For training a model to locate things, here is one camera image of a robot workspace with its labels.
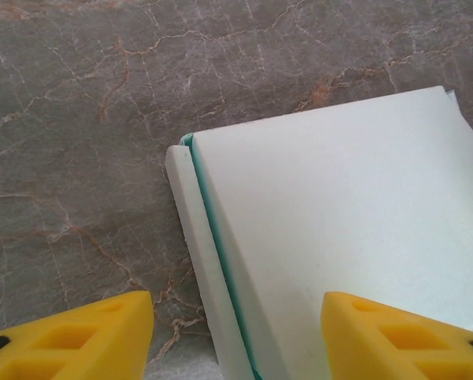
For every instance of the teal paper box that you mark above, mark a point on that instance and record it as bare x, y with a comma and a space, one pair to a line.
319, 217

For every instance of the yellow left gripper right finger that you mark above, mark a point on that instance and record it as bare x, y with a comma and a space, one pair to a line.
351, 348

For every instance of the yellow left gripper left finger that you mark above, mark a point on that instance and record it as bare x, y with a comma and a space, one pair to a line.
114, 340

